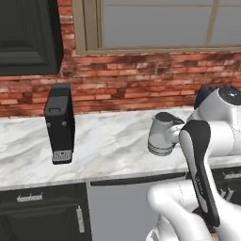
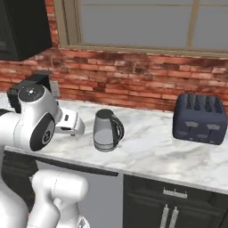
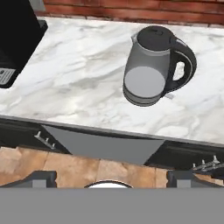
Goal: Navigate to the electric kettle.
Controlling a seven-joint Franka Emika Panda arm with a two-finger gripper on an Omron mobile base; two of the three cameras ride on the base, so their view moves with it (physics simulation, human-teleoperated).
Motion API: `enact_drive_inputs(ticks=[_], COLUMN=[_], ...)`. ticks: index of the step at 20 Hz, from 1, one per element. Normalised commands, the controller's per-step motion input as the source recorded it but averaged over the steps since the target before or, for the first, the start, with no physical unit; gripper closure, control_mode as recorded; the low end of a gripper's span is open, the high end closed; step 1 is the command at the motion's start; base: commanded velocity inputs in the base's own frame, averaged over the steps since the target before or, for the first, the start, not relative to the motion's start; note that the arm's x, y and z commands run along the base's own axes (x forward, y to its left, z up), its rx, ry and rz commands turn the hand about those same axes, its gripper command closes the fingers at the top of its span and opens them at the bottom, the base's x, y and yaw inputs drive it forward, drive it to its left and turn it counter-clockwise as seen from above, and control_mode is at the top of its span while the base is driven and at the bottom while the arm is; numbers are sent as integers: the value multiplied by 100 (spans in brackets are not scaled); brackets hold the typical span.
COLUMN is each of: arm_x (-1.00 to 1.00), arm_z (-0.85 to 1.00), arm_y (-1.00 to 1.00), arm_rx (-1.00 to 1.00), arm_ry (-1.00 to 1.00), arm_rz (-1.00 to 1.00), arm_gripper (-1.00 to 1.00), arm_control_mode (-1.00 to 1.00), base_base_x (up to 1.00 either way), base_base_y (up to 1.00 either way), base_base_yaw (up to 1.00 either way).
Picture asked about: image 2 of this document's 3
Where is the black coffee machine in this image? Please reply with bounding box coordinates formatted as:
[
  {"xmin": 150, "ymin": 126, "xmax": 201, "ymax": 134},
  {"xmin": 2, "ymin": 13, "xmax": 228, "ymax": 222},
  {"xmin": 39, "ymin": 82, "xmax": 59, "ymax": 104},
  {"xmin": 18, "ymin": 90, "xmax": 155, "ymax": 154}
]
[{"xmin": 6, "ymin": 70, "xmax": 52, "ymax": 114}]

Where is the black wall cupboard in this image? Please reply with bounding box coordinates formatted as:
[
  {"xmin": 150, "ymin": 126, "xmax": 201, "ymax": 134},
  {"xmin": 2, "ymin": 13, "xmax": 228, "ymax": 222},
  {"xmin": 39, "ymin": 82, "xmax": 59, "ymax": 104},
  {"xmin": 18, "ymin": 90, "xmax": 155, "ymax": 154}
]
[{"xmin": 0, "ymin": 0, "xmax": 53, "ymax": 62}]

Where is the grey dishwasher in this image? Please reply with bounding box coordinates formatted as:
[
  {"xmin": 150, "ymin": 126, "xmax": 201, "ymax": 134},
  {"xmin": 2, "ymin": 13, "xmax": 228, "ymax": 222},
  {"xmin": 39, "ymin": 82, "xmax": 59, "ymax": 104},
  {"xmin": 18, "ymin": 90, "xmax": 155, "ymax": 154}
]
[{"xmin": 35, "ymin": 159, "xmax": 125, "ymax": 228}]

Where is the grey wall socket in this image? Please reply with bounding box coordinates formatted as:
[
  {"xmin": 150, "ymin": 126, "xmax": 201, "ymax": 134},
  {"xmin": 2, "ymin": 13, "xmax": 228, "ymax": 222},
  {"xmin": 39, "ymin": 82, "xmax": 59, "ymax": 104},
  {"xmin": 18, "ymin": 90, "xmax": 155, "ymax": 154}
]
[{"xmin": 49, "ymin": 80, "xmax": 61, "ymax": 100}]

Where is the silver drawer handle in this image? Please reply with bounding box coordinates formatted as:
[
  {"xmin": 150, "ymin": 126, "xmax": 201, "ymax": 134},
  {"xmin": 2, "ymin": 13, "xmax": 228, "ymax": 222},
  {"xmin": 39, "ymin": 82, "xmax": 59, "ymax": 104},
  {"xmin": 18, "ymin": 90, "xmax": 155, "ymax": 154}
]
[{"xmin": 162, "ymin": 187, "xmax": 189, "ymax": 200}]

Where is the grey electric kettle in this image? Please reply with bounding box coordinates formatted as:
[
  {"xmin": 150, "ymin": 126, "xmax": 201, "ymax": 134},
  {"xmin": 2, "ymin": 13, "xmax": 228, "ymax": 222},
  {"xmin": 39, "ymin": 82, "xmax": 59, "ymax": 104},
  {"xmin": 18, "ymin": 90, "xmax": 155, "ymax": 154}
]
[{"xmin": 93, "ymin": 108, "xmax": 126, "ymax": 153}]

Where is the black drawer front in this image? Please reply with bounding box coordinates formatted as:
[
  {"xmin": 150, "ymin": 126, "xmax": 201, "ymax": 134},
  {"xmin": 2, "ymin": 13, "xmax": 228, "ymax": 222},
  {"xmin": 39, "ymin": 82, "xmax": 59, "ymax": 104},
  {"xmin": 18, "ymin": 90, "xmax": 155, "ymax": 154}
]
[{"xmin": 122, "ymin": 174, "xmax": 228, "ymax": 209}]

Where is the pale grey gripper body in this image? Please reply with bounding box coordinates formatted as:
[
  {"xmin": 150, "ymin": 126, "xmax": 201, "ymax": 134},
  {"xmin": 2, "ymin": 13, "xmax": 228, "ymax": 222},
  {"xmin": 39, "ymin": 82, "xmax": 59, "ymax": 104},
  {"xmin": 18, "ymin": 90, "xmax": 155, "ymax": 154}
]
[{"xmin": 55, "ymin": 113, "xmax": 86, "ymax": 137}]

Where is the black cupboard door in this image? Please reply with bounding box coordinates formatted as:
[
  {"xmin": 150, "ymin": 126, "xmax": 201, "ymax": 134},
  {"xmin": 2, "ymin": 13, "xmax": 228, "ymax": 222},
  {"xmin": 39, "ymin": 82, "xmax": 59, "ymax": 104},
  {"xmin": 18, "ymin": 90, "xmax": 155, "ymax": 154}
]
[
  {"xmin": 122, "ymin": 192, "xmax": 173, "ymax": 228},
  {"xmin": 170, "ymin": 198, "xmax": 228, "ymax": 228}
]

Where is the window with beige frame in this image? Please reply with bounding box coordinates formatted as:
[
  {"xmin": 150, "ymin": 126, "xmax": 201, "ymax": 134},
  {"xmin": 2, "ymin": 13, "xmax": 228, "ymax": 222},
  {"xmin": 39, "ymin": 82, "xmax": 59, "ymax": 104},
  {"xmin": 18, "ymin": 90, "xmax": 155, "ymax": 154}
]
[{"xmin": 53, "ymin": 0, "xmax": 228, "ymax": 59}]

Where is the black dishwasher handle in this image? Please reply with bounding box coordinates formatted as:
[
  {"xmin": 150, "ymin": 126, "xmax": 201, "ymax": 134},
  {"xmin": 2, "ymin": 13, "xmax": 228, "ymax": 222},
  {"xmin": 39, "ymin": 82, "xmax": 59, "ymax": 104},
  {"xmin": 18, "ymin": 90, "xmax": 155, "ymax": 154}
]
[{"xmin": 35, "ymin": 156, "xmax": 119, "ymax": 178}]

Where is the dark blue four-slot toaster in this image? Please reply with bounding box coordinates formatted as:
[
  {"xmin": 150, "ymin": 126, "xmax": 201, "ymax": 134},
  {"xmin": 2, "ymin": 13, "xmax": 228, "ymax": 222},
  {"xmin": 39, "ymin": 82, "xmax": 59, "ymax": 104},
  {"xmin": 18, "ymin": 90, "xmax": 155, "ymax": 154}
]
[{"xmin": 172, "ymin": 93, "xmax": 228, "ymax": 146}]

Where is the silver cupboard door handle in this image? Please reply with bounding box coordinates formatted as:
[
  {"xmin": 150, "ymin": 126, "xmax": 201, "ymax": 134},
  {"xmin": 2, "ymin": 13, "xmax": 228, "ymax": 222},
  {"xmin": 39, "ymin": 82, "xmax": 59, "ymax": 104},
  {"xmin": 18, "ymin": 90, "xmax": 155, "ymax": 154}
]
[
  {"xmin": 159, "ymin": 204, "xmax": 170, "ymax": 228},
  {"xmin": 168, "ymin": 206, "xmax": 180, "ymax": 228}
]

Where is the black base cupboard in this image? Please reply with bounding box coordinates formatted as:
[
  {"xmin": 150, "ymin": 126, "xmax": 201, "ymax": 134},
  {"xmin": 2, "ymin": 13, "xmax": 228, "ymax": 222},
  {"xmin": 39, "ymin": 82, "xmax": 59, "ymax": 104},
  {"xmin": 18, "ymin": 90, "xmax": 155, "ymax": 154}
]
[{"xmin": 1, "ymin": 151, "xmax": 40, "ymax": 213}]

